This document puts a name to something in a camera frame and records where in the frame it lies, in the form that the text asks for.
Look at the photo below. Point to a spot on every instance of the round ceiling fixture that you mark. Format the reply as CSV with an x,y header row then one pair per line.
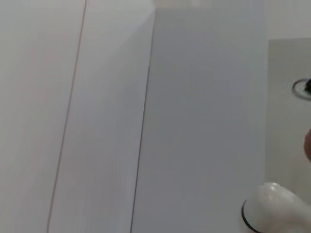
x,y
294,87

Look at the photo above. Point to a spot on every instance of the brownish rounded object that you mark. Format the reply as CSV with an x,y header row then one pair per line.
x,y
308,145

